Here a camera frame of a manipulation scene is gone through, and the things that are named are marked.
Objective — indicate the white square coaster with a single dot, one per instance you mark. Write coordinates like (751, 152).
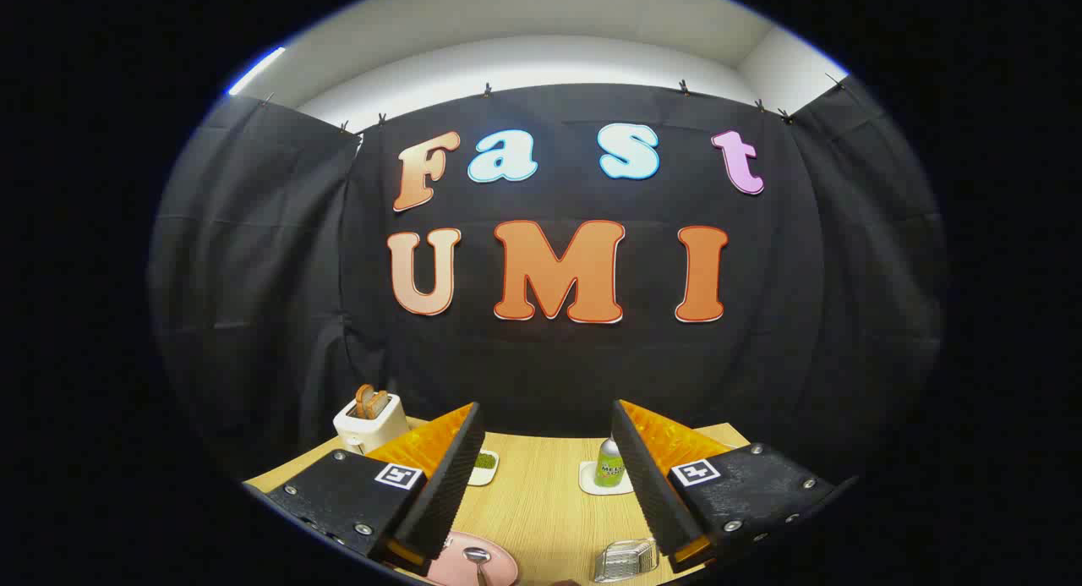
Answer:
(589, 480)

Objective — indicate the ceiling light strip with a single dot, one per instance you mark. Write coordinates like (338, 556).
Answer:
(255, 70)

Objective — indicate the white toaster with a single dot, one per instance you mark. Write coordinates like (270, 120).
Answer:
(368, 425)

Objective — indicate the green soda bottle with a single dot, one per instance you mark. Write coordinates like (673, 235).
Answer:
(609, 468)

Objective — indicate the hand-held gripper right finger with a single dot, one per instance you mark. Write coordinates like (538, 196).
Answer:
(647, 476)

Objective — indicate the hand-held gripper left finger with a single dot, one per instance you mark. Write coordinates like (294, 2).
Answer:
(452, 476)

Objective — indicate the toasted bread slices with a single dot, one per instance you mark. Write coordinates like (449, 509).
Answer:
(368, 402)

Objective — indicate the pink round plate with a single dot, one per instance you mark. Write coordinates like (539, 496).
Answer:
(503, 567)

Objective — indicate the divided white dish with beans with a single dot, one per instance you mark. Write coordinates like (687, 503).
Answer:
(484, 473)

